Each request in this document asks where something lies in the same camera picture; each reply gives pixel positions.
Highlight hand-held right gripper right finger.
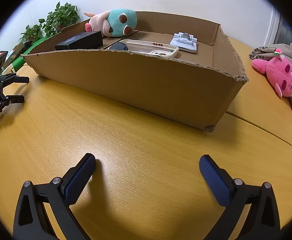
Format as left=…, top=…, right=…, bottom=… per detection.
left=199, top=155, right=282, bottom=240

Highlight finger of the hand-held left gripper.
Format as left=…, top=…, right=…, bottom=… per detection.
left=4, top=94, right=25, bottom=105
left=0, top=73, right=30, bottom=90

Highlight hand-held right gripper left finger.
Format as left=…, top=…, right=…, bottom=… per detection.
left=12, top=153, right=97, bottom=240

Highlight black sunglasses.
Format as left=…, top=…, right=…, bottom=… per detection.
left=108, top=42, right=129, bottom=52

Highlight cardboard box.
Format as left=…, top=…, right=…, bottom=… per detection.
left=21, top=11, right=249, bottom=133

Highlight teal and pink plush toy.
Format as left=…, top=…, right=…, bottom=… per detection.
left=83, top=9, right=138, bottom=37

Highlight cream phone case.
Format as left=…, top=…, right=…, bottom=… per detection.
left=118, top=39, right=179, bottom=58

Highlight grey folding phone stand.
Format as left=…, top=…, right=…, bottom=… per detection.
left=170, top=32, right=198, bottom=53

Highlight wooden desktop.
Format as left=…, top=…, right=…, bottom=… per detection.
left=0, top=36, right=292, bottom=240

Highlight green covered side table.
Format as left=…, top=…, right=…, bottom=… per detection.
left=12, top=37, right=52, bottom=72

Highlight small green potted plant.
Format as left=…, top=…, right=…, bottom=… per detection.
left=19, top=24, right=45, bottom=43

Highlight black rectangular box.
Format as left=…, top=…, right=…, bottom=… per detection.
left=54, top=31, right=104, bottom=51

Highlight large green potted plant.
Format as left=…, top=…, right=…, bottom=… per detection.
left=39, top=2, right=80, bottom=34

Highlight grey printed cloth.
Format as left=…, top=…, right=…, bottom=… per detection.
left=249, top=42, right=292, bottom=90

